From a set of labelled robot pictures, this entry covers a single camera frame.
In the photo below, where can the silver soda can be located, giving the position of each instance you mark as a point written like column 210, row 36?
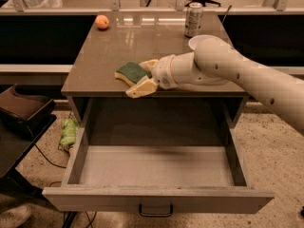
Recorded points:
column 193, row 19

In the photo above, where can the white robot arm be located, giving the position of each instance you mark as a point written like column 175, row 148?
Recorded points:
column 213, row 60

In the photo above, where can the open grey drawer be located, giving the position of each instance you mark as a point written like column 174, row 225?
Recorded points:
column 193, row 178

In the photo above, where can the green and yellow sponge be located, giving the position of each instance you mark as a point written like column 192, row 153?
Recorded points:
column 131, row 73

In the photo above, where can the orange fruit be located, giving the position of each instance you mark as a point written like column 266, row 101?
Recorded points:
column 102, row 22

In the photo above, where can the white ceramic bowl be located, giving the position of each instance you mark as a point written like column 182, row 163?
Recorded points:
column 198, row 41

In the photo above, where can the dark chair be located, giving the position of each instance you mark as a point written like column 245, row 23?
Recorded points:
column 24, row 119

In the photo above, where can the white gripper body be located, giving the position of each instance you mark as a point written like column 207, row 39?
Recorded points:
column 161, row 72

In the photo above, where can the black drawer handle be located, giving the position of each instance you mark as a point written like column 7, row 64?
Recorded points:
column 156, row 212

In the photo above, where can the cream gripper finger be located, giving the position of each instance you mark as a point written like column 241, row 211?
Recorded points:
column 149, row 64
column 145, row 86

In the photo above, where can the grey cabinet with tabletop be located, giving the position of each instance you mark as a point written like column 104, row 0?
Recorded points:
column 190, row 115

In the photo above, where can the green crumpled bag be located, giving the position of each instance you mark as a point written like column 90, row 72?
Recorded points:
column 68, row 135

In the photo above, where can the white shoe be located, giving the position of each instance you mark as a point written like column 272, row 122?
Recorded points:
column 15, row 217

